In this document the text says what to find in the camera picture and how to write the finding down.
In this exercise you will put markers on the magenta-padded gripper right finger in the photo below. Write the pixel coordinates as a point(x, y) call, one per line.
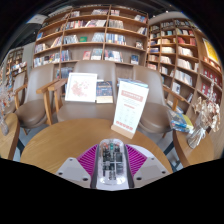
point(135, 160)

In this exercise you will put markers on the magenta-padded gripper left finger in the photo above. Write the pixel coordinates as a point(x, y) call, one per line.
point(87, 160)

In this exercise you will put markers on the transparent computer mouse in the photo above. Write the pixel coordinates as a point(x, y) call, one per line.
point(111, 163)

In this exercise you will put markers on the beige wooden-armed armchair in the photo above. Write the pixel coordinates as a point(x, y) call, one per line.
point(153, 113)
point(31, 113)
point(86, 111)

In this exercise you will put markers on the white table sign wooden base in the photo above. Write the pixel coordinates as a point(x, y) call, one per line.
point(130, 108)

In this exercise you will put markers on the stack of colourful books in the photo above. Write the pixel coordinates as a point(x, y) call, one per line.
point(181, 121)

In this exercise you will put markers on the round wooden side table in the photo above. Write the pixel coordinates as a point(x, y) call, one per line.
point(8, 140)
point(196, 153)

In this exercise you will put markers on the glass vase beige dried flowers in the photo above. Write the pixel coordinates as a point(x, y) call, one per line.
point(196, 136)

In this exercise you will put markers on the dark blue book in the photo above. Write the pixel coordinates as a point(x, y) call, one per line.
point(104, 91)

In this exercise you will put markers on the white framed floral print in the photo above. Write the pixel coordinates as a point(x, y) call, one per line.
point(81, 87)

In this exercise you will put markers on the curved wooden bookshelf unit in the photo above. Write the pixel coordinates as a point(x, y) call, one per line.
point(180, 53)

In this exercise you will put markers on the distant wooden bookshelf unit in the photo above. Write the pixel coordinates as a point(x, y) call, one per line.
point(15, 63)

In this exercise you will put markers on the wide wooden bookshelf unit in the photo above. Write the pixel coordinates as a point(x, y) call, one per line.
point(90, 36)

